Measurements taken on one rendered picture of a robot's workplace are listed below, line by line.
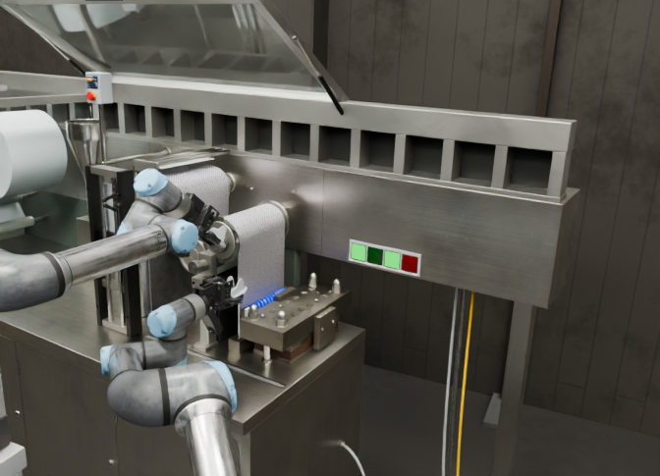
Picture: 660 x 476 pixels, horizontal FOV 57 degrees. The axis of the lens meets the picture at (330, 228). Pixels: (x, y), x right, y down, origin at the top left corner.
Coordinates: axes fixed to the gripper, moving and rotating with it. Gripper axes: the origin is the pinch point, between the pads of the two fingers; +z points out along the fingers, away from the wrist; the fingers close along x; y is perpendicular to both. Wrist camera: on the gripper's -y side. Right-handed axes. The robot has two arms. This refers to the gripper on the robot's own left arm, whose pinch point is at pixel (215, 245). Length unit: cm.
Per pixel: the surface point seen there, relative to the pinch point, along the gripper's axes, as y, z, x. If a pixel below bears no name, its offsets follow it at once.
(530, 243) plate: 30, 24, -81
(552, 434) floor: 6, 201, -79
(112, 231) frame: -4.5, -3.3, 38.4
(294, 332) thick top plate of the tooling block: -13.9, 19.9, -24.0
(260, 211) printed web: 18.2, 11.9, -0.4
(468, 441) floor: -13, 178, -46
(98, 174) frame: 8.0, -17.5, 39.4
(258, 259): 3.9, 16.2, -4.3
